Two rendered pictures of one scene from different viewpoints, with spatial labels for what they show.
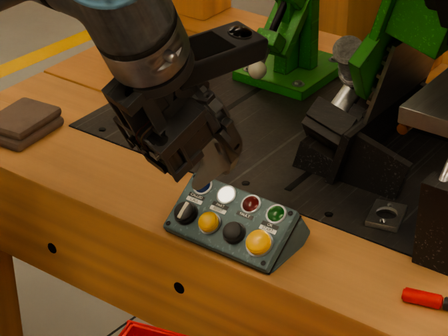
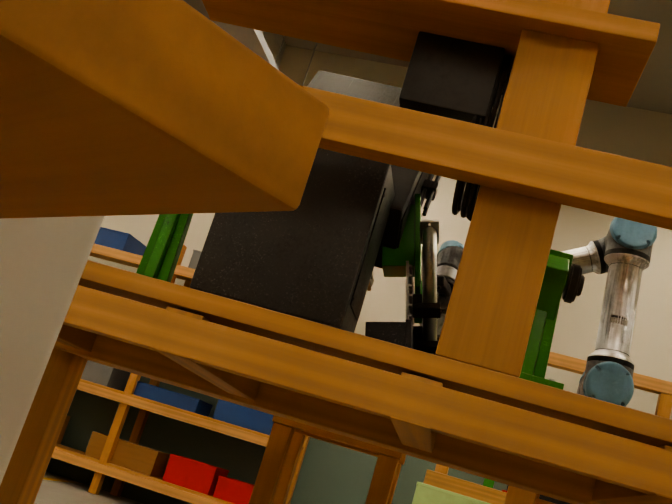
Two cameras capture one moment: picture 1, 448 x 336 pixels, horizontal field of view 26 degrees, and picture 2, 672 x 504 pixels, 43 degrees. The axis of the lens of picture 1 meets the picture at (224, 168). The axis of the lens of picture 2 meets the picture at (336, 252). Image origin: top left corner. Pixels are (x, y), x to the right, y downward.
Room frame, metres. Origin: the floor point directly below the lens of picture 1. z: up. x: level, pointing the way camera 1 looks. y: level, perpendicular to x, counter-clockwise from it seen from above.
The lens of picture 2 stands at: (2.66, -1.13, 0.64)
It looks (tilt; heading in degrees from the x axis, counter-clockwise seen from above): 15 degrees up; 155
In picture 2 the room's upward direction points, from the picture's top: 17 degrees clockwise
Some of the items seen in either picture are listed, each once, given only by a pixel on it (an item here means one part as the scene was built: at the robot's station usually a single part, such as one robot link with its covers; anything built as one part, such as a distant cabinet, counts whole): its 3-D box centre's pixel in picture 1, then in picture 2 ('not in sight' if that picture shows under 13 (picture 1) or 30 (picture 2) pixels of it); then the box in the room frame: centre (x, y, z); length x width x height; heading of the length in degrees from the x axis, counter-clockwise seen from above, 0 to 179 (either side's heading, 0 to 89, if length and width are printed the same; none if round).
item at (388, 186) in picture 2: not in sight; (298, 238); (1.13, -0.51, 1.07); 0.30 x 0.18 x 0.34; 54
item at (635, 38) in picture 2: not in sight; (409, 21); (1.29, -0.50, 1.52); 0.90 x 0.25 x 0.04; 54
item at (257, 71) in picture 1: (262, 57); not in sight; (1.34, -0.06, 0.96); 0.06 x 0.03 x 0.06; 144
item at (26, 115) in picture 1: (20, 123); not in sight; (1.21, 0.29, 0.91); 0.10 x 0.08 x 0.03; 148
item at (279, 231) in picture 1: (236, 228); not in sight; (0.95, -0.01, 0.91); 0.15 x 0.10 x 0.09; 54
